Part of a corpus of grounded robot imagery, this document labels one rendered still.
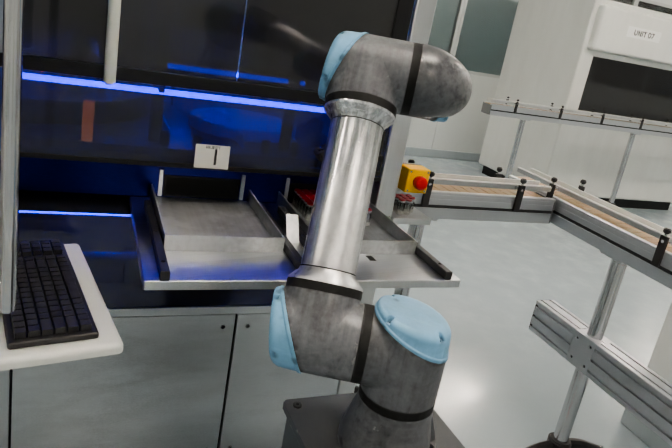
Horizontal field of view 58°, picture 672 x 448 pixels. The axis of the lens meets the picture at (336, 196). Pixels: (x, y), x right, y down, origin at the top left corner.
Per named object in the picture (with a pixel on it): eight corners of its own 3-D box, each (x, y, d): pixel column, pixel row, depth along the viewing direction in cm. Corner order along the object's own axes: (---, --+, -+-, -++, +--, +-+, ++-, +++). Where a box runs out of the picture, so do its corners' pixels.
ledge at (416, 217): (372, 207, 188) (373, 201, 187) (409, 209, 193) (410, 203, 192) (392, 223, 175) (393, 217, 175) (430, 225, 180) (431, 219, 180)
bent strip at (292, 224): (282, 236, 145) (286, 213, 143) (294, 237, 146) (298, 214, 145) (299, 261, 133) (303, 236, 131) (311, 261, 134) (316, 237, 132)
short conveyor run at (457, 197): (375, 218, 184) (386, 168, 179) (356, 201, 197) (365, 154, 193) (552, 225, 210) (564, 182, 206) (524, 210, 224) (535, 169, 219)
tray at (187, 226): (149, 196, 156) (151, 183, 155) (248, 201, 166) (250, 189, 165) (163, 250, 126) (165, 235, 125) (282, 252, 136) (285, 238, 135)
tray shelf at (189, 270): (129, 202, 154) (129, 196, 154) (374, 213, 181) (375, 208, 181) (142, 290, 112) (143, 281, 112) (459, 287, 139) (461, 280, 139)
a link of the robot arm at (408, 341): (440, 422, 85) (462, 337, 81) (346, 402, 86) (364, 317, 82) (434, 374, 97) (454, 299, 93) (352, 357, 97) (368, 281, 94)
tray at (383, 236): (276, 203, 169) (278, 191, 168) (360, 207, 179) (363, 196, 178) (316, 253, 139) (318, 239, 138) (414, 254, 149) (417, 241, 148)
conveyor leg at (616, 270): (536, 446, 216) (600, 248, 194) (556, 443, 219) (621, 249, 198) (553, 464, 208) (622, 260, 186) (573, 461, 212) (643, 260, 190)
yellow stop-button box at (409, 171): (393, 185, 179) (398, 161, 177) (414, 186, 182) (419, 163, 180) (404, 193, 172) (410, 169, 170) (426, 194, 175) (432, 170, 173)
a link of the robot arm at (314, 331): (360, 390, 83) (426, 28, 94) (253, 367, 83) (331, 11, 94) (357, 381, 94) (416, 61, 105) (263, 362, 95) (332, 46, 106)
